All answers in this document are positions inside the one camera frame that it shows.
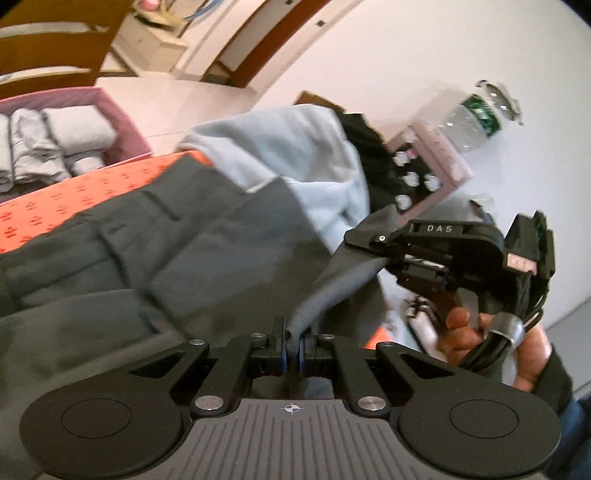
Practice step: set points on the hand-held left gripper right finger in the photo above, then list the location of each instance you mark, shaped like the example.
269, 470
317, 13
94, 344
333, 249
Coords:
307, 353

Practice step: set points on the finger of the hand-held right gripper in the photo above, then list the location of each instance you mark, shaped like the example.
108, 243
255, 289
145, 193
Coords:
374, 235
420, 277

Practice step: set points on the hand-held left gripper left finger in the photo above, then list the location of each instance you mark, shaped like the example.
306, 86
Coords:
278, 350

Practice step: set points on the dark grey pants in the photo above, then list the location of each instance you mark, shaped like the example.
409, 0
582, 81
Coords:
138, 277

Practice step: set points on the person's right hand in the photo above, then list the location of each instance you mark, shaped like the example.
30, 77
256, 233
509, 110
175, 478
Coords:
457, 332

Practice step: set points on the black garment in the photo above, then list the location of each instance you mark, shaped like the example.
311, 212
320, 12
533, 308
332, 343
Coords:
369, 157

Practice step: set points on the pink water dispenser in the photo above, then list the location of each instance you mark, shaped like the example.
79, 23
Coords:
434, 157

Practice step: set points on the clear water bottle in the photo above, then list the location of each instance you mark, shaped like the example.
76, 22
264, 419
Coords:
475, 120

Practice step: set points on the light blue garment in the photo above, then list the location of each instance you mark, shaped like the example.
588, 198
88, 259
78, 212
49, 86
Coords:
286, 147

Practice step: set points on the brown wooden door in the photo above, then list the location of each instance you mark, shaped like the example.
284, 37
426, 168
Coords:
258, 55

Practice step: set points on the orange patterned mat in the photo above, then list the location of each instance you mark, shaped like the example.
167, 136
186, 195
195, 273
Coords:
69, 198

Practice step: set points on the pink storage box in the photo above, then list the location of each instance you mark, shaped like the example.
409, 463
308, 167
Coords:
129, 134

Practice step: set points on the low beige cabinet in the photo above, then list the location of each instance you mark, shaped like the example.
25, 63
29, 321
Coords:
147, 46

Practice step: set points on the folded grey garment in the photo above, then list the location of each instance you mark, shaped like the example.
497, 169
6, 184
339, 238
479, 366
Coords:
32, 143
78, 127
3, 152

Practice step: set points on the wooden chair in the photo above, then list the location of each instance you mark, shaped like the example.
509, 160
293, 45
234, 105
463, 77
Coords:
55, 46

